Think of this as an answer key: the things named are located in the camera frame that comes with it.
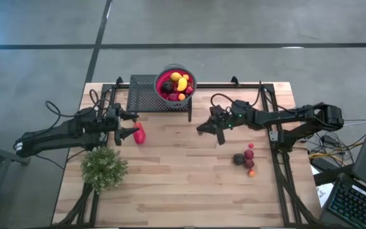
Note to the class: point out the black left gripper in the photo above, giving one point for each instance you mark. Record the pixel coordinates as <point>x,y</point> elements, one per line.
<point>111,120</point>

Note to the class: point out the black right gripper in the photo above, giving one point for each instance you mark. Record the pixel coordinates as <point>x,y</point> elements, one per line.
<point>237,116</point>

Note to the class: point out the dark purple round fruit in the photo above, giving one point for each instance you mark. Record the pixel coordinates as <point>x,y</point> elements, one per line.
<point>167,86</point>
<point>238,159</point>

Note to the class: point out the small red cherry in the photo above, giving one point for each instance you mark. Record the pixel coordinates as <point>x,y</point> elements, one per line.
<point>250,145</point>

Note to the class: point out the maroon plum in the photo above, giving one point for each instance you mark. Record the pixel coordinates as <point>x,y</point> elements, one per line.
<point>248,154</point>
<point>249,163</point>
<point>172,97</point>

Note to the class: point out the small orange peach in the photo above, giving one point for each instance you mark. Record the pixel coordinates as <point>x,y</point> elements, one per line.
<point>181,96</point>
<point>251,173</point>
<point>186,77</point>

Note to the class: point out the red collapsible colander grey rim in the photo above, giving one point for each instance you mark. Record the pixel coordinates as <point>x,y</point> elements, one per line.
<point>160,79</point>

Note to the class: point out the yellow lemon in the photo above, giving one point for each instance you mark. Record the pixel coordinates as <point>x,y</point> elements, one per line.
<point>176,76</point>

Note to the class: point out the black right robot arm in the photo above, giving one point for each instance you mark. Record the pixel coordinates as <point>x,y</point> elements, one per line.
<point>291,117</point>

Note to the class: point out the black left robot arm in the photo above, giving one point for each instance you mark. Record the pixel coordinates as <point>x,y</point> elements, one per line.
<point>59,133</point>

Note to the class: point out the large red pepper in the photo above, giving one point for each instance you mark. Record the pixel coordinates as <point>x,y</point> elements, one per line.
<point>139,133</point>

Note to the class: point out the black perforated metal shelf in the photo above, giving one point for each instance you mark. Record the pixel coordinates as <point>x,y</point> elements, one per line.
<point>141,95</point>

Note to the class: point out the potted plant white flowers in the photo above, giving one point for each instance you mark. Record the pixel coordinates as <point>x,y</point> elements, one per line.
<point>102,170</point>

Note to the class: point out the white paper sheet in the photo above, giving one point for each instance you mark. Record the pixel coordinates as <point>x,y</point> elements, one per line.
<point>324,194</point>

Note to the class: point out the laptop keyboard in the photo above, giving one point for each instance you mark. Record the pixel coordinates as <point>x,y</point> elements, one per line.
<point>354,203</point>

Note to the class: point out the black aluminium table frame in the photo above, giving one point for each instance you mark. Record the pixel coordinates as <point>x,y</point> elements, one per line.
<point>170,86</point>

